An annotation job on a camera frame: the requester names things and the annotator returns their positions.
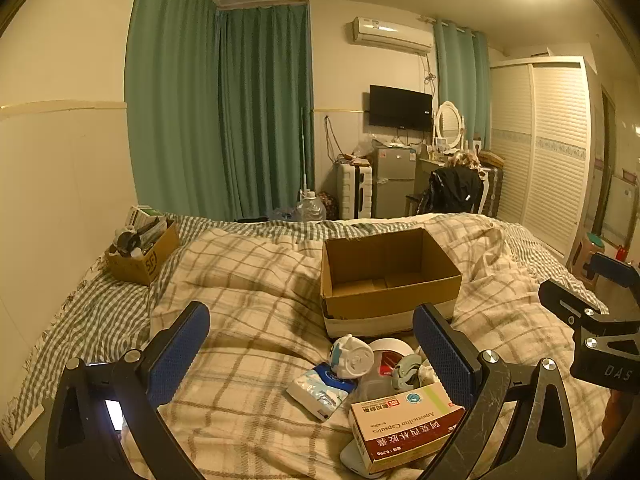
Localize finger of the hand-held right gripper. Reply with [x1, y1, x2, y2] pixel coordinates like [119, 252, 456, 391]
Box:
[539, 279, 611, 329]
[581, 252, 640, 315]

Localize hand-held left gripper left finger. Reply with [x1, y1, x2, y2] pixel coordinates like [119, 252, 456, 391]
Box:
[45, 301, 211, 480]

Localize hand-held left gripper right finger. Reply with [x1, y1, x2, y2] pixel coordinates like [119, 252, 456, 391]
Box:
[412, 302, 578, 480]

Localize red label canister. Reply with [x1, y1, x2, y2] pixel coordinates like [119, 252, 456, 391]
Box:
[367, 338, 417, 378]

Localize white and red medicine box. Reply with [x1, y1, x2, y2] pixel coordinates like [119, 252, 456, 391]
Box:
[348, 382, 466, 476]

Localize large cardboard box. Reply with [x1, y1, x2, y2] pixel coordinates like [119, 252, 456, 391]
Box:
[320, 227, 463, 339]

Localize blue and white tissue packet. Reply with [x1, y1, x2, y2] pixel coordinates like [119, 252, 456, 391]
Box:
[286, 366, 359, 422]

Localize white plastic item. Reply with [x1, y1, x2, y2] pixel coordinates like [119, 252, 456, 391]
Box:
[340, 442, 372, 477]

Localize pink stool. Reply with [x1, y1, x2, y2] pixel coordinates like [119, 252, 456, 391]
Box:
[567, 232, 607, 282]

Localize lit phone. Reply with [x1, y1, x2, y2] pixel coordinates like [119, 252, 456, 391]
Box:
[87, 360, 125, 432]

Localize beige plaid blanket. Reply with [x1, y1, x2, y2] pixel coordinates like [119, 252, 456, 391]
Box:
[120, 212, 616, 480]

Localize green checked bed sheet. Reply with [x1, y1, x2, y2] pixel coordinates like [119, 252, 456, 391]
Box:
[0, 214, 608, 443]

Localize small cardboard box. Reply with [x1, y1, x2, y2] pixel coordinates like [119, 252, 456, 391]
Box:
[105, 219, 181, 287]

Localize dark suitcase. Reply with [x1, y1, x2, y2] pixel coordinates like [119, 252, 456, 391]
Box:
[480, 159, 506, 218]

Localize white louvred wardrobe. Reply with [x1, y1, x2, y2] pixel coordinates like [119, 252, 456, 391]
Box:
[489, 56, 602, 264]

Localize green and white carton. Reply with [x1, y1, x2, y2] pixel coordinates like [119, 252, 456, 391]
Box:
[125, 205, 165, 228]

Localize black jacket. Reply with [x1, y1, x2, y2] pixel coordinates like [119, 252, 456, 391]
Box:
[416, 166, 484, 215]

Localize furry beige item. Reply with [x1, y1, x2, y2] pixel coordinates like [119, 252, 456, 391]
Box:
[447, 151, 482, 170]

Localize grey small fridge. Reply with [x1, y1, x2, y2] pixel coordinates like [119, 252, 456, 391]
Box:
[372, 146, 419, 219]

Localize dressing table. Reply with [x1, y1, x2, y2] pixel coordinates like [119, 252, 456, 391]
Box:
[417, 152, 465, 196]

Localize white suitcase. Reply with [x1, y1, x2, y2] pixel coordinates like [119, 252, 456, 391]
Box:
[336, 161, 375, 220]

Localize dark floral bag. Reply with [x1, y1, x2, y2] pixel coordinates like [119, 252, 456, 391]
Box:
[317, 191, 341, 220]

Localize large clear water bottle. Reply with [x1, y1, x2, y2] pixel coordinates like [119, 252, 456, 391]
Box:
[295, 189, 327, 222]

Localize white oval mirror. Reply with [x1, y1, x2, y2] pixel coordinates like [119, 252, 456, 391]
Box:
[433, 101, 467, 153]

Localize narrow green curtain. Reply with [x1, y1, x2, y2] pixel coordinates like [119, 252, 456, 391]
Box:
[432, 20, 492, 153]

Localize white mop pole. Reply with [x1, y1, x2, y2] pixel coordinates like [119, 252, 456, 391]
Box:
[299, 107, 307, 196]

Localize wide green curtain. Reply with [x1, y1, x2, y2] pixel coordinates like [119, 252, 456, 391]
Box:
[125, 0, 222, 218]

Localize green alcove curtain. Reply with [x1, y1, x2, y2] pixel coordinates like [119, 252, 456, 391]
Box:
[216, 4, 316, 222]

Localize white air conditioner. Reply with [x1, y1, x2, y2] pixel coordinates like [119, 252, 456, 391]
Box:
[346, 16, 434, 56]

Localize black wall television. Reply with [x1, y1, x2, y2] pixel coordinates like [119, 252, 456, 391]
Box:
[369, 85, 434, 131]

